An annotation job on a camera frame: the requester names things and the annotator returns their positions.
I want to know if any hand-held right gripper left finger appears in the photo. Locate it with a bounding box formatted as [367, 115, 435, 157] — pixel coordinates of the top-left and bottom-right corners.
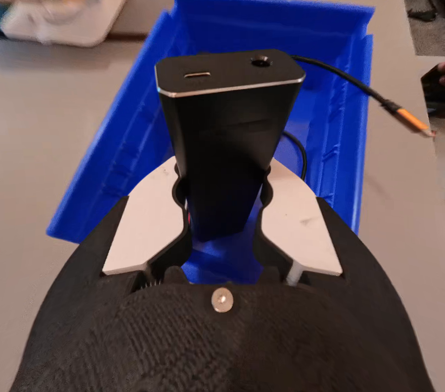
[102, 157, 193, 276]

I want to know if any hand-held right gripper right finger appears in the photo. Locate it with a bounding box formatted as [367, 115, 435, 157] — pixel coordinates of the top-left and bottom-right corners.
[252, 157, 343, 286]

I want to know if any blue plastic bin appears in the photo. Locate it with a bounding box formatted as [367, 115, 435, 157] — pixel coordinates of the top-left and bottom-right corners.
[46, 0, 375, 285]

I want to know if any black usb hub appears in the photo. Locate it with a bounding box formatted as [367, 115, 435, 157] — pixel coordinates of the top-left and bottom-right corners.
[155, 49, 306, 242]

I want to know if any black usb cable grey plug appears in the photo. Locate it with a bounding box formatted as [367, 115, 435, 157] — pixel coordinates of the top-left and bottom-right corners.
[291, 54, 437, 138]

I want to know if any black phone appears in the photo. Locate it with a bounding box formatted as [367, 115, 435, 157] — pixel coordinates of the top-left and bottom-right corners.
[420, 64, 445, 119]

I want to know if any thin black cable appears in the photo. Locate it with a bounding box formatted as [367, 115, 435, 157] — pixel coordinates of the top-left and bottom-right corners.
[282, 131, 308, 180]

